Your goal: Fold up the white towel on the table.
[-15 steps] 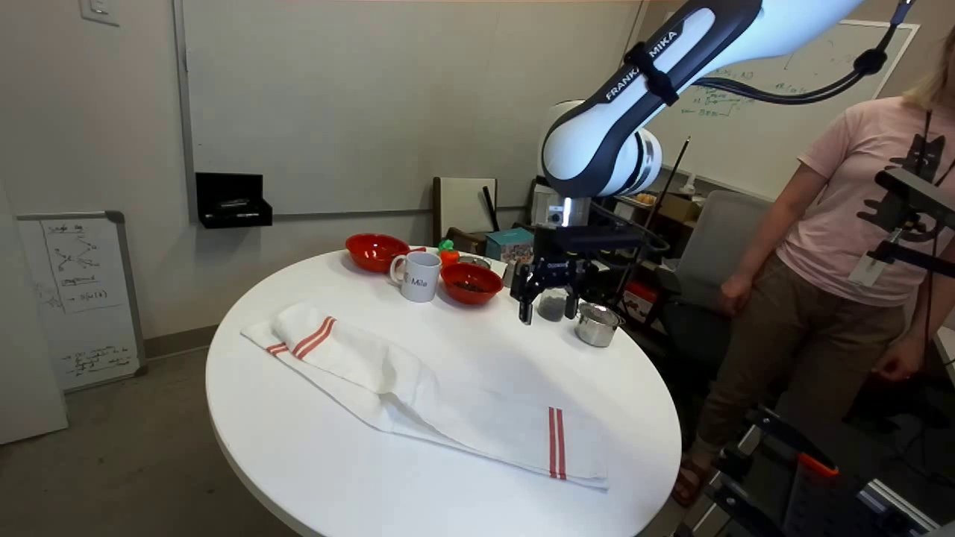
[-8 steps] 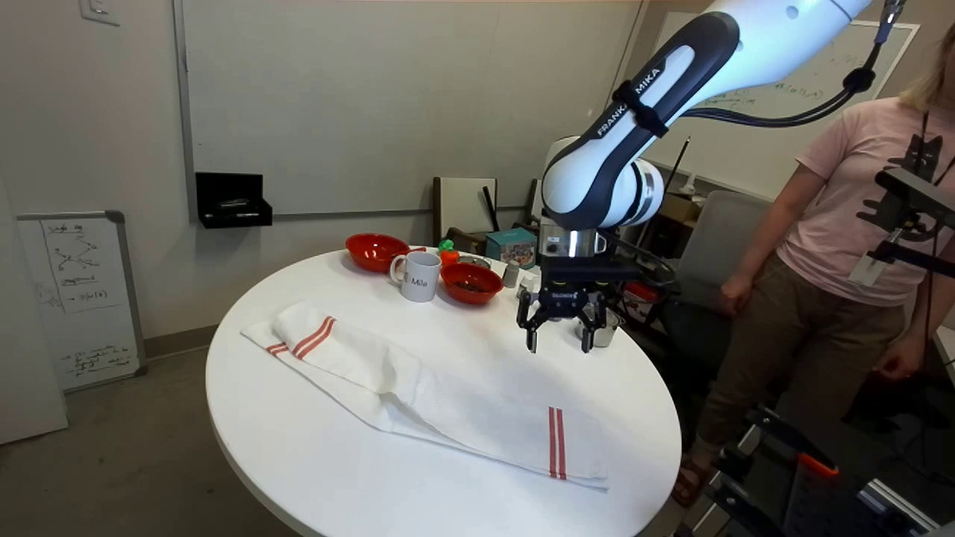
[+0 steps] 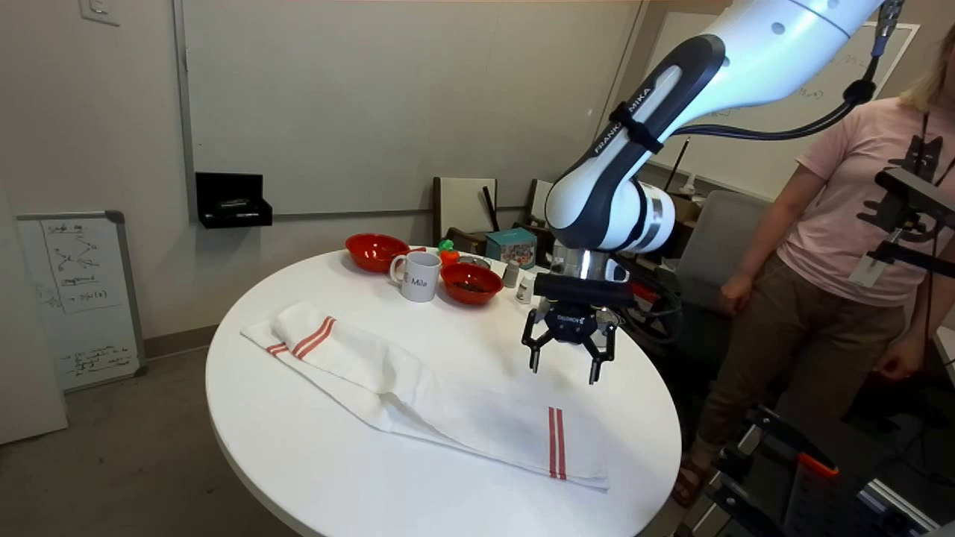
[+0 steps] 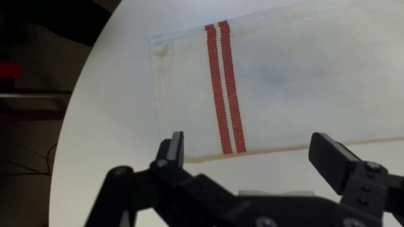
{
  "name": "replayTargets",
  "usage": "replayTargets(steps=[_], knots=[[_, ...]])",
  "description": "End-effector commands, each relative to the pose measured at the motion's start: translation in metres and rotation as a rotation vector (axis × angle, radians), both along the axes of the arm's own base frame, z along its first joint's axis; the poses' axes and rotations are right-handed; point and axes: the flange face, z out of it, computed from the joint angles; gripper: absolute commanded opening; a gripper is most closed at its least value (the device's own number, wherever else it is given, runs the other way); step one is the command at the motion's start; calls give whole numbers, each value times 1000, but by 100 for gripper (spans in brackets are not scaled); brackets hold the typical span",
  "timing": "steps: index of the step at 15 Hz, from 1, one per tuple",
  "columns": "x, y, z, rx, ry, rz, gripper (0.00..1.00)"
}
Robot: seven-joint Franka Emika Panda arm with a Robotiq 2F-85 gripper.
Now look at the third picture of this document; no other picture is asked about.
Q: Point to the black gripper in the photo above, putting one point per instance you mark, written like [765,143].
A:
[574,321]

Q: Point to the white towel with red stripes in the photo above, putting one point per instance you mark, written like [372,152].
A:
[418,398]

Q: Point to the person right forearm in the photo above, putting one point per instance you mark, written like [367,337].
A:
[780,227]

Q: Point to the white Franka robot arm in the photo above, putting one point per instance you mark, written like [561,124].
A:
[718,70]

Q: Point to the person left forearm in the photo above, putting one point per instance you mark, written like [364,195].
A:
[930,322]

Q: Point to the person right hand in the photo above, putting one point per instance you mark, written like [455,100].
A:
[739,291]

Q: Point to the person left hand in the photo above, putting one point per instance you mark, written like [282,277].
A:
[901,360]

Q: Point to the small white bottle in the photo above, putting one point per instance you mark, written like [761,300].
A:
[527,286]

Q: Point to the grey shaker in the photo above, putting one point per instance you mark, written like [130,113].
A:
[512,274]

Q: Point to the red bowl with dark beans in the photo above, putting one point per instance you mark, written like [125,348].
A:
[469,285]

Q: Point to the teal box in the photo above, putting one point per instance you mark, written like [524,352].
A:
[507,246]

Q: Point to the small orange container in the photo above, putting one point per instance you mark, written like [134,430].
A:
[451,258]

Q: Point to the small green object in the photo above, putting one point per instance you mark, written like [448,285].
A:
[445,243]

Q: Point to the white mug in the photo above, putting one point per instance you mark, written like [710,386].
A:
[418,274]

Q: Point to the white flat box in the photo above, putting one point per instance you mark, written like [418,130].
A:
[467,207]

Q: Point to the grey office chair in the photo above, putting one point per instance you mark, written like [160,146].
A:
[721,240]

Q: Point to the empty red bowl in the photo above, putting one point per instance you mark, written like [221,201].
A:
[376,252]

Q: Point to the person in pink shirt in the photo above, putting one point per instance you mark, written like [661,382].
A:
[855,219]

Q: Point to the black marker tray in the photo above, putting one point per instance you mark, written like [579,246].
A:
[233,203]

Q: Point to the small leaning whiteboard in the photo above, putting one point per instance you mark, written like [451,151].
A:
[85,300]

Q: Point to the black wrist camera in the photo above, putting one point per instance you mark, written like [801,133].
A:
[585,291]

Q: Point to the large wall whiteboard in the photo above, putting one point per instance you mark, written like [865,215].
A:
[397,100]

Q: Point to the aluminium rail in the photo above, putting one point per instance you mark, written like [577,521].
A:
[895,509]

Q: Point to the black camera on mount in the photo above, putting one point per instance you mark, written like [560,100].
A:
[912,213]

